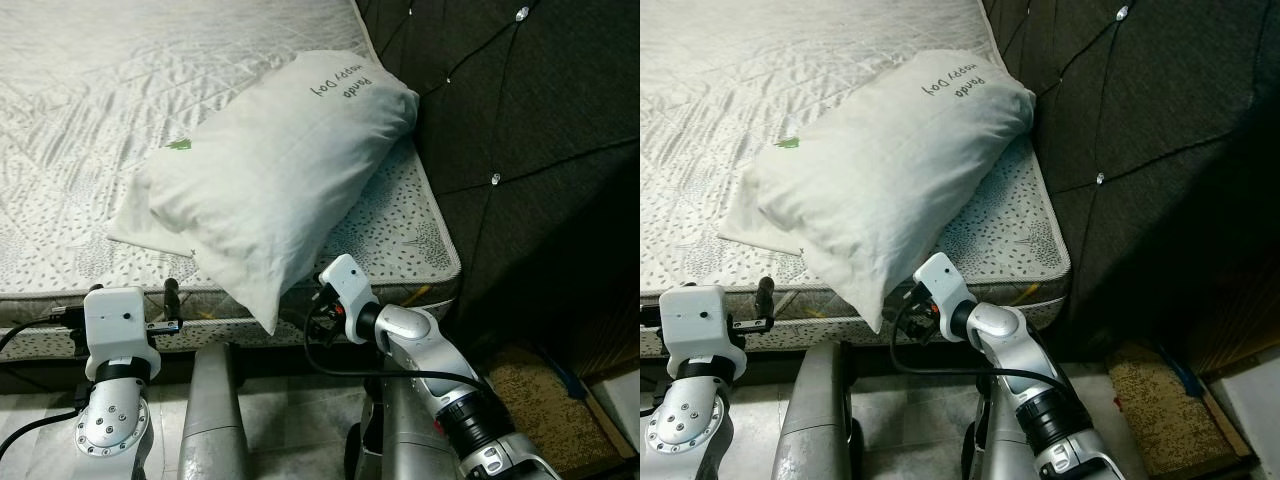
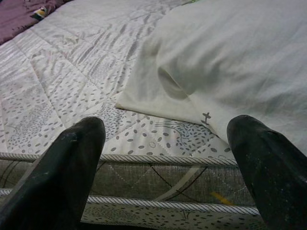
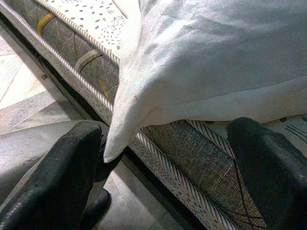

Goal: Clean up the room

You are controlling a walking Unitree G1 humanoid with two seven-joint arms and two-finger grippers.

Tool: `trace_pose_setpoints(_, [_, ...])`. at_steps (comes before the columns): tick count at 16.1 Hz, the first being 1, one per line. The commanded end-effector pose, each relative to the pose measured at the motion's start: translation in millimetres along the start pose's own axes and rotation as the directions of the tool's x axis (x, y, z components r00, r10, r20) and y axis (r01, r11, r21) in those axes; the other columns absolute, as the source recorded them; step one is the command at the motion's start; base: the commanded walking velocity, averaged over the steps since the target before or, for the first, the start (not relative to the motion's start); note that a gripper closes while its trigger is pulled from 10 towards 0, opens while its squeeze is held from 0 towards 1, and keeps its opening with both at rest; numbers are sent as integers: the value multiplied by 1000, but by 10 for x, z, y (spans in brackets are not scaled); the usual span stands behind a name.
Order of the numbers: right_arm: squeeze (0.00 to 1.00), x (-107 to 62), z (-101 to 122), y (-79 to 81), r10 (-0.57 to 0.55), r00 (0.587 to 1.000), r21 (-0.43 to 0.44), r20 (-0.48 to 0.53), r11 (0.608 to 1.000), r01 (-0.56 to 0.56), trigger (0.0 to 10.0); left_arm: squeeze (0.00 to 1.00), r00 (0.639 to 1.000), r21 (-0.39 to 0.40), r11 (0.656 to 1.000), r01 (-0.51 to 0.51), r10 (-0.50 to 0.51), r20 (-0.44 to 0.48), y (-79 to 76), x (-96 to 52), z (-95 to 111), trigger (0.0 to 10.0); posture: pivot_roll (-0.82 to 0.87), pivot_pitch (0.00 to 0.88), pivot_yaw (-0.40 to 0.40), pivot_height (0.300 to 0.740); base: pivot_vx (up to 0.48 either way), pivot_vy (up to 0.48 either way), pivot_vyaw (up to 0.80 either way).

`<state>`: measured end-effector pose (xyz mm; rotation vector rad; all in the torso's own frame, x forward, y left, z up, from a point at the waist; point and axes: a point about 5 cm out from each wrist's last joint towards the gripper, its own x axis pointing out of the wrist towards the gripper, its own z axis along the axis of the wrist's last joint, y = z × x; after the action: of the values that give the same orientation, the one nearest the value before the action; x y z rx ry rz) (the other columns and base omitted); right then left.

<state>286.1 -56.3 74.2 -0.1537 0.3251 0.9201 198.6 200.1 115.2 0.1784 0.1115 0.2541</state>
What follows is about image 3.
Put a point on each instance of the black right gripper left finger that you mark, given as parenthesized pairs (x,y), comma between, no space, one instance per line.
(55,187)

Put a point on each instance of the patterned grey white mattress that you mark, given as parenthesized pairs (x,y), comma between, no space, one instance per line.
(192,153)

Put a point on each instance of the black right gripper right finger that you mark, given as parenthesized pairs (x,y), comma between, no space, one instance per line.
(275,182)

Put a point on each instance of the white pillow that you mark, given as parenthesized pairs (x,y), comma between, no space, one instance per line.
(204,60)

